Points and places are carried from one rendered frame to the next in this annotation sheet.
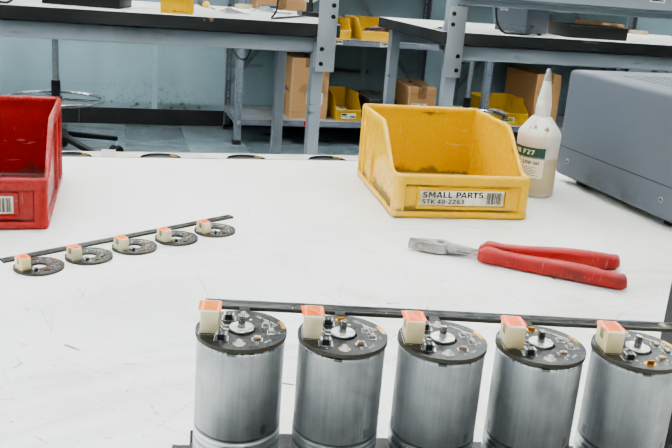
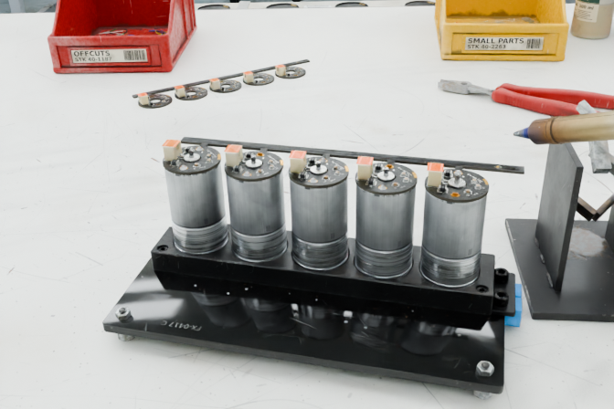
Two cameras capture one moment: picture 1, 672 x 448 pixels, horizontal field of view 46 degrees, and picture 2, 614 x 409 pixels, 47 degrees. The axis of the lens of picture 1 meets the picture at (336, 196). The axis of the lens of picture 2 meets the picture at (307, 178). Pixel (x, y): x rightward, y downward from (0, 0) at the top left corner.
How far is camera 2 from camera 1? 0.12 m
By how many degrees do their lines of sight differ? 22
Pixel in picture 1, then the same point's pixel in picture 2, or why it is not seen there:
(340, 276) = (367, 111)
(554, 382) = (384, 204)
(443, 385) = (310, 201)
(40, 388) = (126, 186)
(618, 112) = not seen: outside the picture
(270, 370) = (205, 185)
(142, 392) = not seen: hidden behind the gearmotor
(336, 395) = (243, 203)
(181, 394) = not seen: hidden behind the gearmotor
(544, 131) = not seen: outside the picture
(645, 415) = (451, 230)
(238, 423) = (188, 216)
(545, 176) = (599, 19)
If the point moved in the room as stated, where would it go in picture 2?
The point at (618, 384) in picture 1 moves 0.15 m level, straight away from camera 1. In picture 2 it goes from (433, 207) to (582, 90)
